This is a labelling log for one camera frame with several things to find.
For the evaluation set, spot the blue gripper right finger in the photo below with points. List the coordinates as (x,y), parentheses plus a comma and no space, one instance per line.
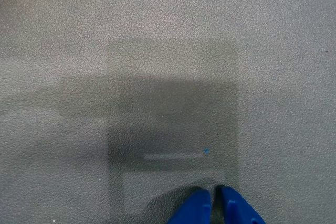
(236,211)

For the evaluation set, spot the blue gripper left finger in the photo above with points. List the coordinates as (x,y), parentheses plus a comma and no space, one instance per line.
(197,211)

